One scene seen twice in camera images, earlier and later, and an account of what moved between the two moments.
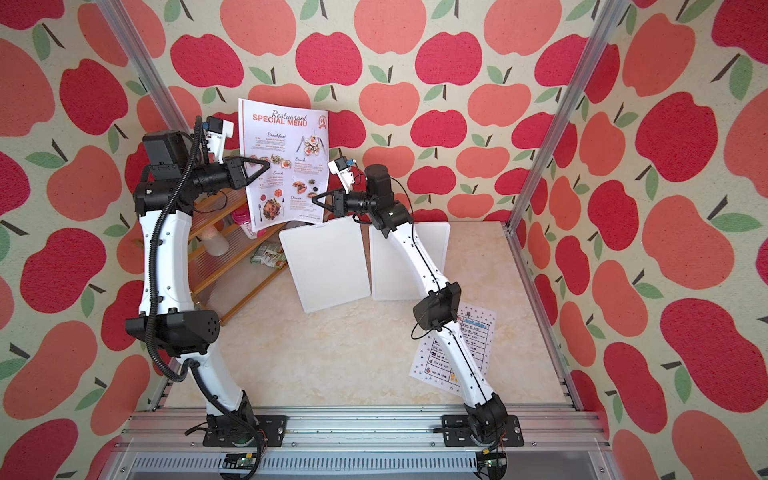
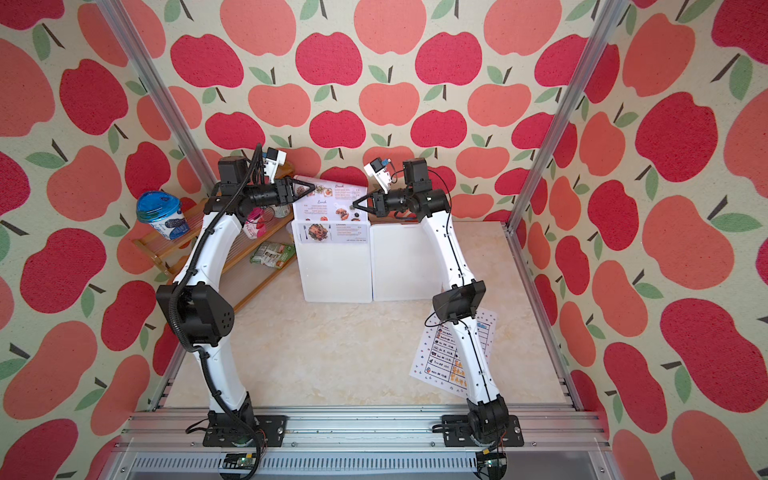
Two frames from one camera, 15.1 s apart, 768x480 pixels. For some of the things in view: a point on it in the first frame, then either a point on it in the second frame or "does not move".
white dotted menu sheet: [433, 364] does not move
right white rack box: [393, 276] does not move
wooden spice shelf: [231, 264] does not move
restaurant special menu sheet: [295, 141] to [326, 215]
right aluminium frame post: [604, 27] does not move
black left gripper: [237, 171] to [285, 194]
